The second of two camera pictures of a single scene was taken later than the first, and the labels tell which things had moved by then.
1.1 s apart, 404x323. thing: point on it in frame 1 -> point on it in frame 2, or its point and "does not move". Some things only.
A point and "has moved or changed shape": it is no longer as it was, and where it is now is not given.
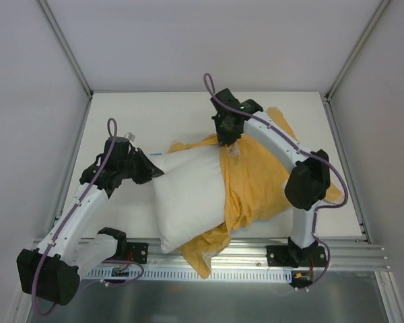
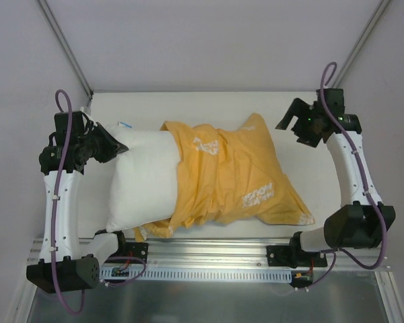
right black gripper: (227, 136) -> (303, 122)
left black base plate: (137, 252) does not move
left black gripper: (141, 167) -> (100, 142)
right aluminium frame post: (378, 12) does not move
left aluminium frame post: (66, 47) does not move
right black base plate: (284, 256) does not move
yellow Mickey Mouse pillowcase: (254, 180) has moved or changed shape
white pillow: (190, 195) -> (144, 181)
